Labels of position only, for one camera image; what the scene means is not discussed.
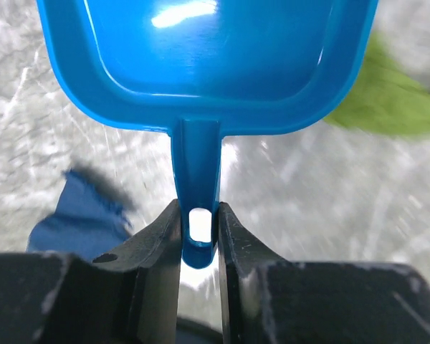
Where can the dark blue paper scrap left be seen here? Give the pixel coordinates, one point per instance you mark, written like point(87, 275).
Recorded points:
point(84, 223)

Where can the green paper scrap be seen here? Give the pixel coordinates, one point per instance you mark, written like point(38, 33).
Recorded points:
point(383, 99)

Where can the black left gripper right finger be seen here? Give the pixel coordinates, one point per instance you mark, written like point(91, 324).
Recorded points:
point(268, 299)

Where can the blue plastic dustpan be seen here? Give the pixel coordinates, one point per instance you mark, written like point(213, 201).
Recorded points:
point(200, 71)

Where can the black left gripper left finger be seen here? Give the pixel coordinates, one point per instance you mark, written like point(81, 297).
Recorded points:
point(126, 295)

